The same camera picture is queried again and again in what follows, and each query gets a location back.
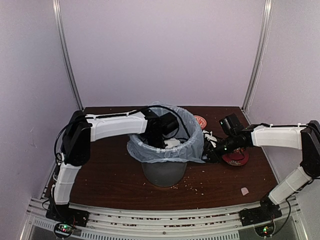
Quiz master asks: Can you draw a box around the light blue plastic trash bag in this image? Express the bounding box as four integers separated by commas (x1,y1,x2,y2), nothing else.
126,101,204,164

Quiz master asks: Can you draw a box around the grey mesh trash bin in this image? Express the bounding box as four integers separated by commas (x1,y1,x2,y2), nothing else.
141,161,187,188

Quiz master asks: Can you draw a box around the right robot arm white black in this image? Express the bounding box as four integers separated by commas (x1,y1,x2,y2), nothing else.
202,113,320,221

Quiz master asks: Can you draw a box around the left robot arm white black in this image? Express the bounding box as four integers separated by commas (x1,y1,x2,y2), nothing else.
48,106,181,222

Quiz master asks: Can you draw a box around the red floral overturned bowl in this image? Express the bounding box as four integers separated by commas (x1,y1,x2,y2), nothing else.
222,148,249,167

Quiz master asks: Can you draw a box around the orange white patterned bowl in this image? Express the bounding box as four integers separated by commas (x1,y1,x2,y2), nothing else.
194,115,207,130

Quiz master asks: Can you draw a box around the small pink paper scrap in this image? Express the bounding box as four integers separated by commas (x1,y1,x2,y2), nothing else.
240,187,249,196

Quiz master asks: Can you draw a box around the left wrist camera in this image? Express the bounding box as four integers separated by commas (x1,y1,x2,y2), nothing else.
164,138,182,149

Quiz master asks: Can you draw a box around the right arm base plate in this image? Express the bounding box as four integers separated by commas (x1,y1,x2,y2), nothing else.
239,206,282,227

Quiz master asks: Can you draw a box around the right aluminium frame post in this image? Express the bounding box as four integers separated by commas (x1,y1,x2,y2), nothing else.
242,0,274,114

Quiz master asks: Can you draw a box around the aluminium frame post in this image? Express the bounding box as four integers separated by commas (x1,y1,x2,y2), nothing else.
242,0,274,114
52,0,84,111

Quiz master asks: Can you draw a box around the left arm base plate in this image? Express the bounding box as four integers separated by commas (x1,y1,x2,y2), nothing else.
45,208,90,227

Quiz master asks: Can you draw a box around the left aluminium frame post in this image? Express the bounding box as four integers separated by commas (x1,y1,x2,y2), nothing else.
52,0,84,111

